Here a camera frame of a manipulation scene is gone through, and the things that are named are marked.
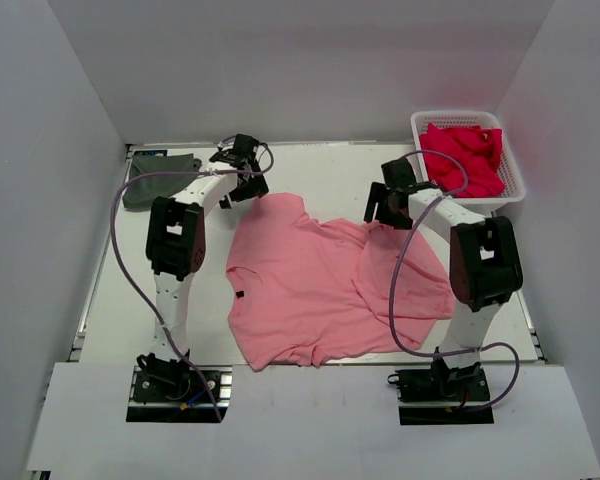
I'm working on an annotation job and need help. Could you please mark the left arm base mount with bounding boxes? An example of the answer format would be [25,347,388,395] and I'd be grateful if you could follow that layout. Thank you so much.
[126,354,232,424]

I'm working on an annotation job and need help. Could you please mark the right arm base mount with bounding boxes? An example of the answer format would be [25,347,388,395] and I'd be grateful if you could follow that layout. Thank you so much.
[387,359,494,426]

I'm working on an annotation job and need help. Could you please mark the red t-shirt in basket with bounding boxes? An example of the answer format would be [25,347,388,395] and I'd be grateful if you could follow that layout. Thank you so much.
[419,124,505,198]

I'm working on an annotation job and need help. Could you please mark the blue label sticker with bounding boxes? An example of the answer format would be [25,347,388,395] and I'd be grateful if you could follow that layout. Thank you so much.
[129,148,168,157]

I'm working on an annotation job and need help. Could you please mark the pink t-shirt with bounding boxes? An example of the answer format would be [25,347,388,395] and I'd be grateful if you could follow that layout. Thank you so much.
[226,193,455,371]

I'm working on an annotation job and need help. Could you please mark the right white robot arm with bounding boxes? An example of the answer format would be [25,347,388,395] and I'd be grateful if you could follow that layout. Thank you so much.
[364,155,523,399]

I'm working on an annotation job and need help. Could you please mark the folded dark grey t-shirt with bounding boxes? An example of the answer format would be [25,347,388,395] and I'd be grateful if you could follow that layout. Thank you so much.
[122,154,202,212]

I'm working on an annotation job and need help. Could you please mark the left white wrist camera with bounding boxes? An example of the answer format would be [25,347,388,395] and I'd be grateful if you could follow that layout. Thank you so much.
[209,147,236,166]

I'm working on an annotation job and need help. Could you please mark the white plastic basket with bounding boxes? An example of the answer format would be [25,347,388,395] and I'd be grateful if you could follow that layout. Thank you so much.
[411,110,525,212]

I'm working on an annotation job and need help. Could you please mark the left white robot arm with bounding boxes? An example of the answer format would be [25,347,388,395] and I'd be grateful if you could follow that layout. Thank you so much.
[137,134,274,399]

